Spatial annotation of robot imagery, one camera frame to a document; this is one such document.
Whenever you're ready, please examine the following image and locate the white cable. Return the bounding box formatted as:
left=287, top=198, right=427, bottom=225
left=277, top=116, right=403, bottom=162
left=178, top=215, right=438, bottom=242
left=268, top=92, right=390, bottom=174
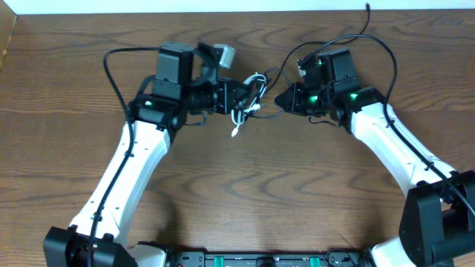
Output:
left=230, top=72, right=268, bottom=138

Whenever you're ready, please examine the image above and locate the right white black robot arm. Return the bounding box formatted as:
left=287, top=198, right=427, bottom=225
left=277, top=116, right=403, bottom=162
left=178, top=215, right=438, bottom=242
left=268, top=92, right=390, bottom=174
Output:
left=275, top=48, right=474, bottom=266

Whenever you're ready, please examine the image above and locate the thick black cable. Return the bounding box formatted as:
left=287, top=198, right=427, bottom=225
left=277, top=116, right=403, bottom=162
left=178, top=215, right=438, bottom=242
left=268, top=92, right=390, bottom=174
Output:
left=237, top=67, right=292, bottom=120

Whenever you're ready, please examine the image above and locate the thin black cable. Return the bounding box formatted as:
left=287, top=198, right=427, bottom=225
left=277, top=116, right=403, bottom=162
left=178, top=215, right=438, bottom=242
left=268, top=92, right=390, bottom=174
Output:
left=259, top=2, right=372, bottom=120

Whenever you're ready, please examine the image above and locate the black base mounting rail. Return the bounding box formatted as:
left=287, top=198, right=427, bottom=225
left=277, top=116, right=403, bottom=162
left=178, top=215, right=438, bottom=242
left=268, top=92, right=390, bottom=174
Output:
left=164, top=247, right=376, bottom=267

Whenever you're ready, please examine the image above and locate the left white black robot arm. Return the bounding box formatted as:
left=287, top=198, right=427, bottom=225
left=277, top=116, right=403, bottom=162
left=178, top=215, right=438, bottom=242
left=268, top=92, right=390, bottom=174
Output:
left=43, top=42, right=250, bottom=266

